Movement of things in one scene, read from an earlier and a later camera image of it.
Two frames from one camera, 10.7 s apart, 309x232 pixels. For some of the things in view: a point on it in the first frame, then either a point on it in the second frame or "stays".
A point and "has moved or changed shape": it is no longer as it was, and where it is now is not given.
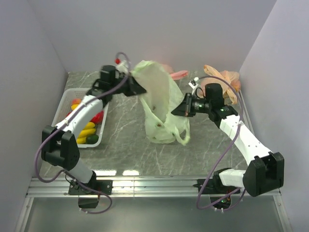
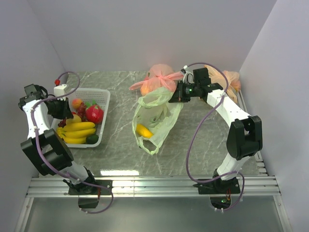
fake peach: [76, 101] stays
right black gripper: [185, 108] → [178, 96]
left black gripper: [134, 88] → [65, 113]
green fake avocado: [91, 139] stays
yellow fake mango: [74, 106] → [142, 131]
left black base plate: [104, 186] stays
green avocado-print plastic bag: [162, 96] has moved or changed shape
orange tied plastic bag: [230, 80] stays
